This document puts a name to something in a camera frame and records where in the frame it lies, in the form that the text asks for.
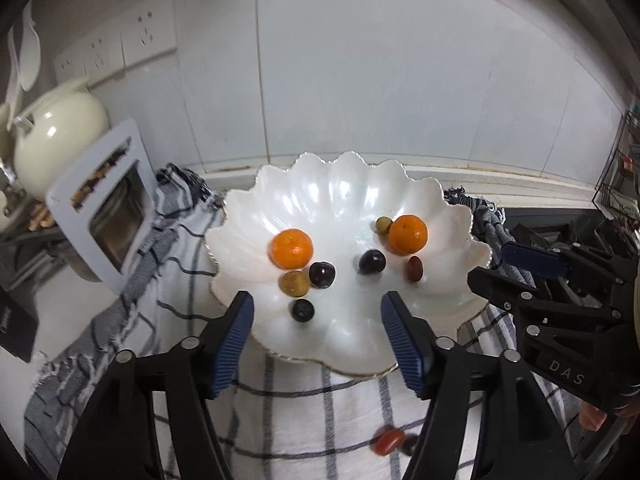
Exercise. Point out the dark purple grape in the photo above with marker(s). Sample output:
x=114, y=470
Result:
x=411, y=444
x=372, y=262

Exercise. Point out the cream ceramic pot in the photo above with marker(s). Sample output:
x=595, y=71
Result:
x=60, y=130

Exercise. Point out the black gas stove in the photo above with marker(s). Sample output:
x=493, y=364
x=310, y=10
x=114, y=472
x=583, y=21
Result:
x=550, y=230

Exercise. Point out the white frame rack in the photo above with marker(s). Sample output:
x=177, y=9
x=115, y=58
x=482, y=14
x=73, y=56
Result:
x=65, y=200

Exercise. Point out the yellowish grape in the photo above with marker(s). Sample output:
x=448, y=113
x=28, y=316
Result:
x=294, y=283

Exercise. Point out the person's right hand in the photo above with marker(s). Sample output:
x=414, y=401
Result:
x=592, y=417

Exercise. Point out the black knife block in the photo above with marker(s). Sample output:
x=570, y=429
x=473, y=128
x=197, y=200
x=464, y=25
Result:
x=15, y=325

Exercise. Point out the red grape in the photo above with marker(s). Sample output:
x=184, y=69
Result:
x=414, y=269
x=390, y=441

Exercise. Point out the small dark blue grape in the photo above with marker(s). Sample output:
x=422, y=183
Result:
x=302, y=310

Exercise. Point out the white plastic spoon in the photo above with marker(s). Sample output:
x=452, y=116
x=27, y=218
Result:
x=30, y=50

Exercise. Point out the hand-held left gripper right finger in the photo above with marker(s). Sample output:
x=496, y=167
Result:
x=402, y=345

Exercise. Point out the checked white cloth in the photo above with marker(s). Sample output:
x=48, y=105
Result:
x=310, y=410

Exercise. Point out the steel pot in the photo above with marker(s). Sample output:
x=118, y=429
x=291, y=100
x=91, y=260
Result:
x=120, y=225

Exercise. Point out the wooden trivet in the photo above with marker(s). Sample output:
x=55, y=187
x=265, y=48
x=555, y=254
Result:
x=42, y=217

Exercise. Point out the white scalloped bowl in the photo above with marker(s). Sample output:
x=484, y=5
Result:
x=325, y=200

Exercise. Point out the white plastic ladle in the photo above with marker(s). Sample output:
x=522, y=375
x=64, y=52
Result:
x=12, y=75

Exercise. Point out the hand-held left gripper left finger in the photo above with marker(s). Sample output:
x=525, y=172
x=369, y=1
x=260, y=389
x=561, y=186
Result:
x=232, y=345

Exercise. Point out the green grape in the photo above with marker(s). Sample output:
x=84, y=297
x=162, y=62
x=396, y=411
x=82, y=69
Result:
x=383, y=225

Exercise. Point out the white wall socket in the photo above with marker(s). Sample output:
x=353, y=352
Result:
x=147, y=30
x=100, y=55
x=69, y=66

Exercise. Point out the orange mandarin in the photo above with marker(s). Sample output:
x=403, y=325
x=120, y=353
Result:
x=292, y=248
x=408, y=234

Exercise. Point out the dark red cherry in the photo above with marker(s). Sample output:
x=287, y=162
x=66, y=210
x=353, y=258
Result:
x=321, y=274

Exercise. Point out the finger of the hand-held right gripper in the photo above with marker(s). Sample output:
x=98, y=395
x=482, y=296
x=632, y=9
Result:
x=495, y=285
x=530, y=256

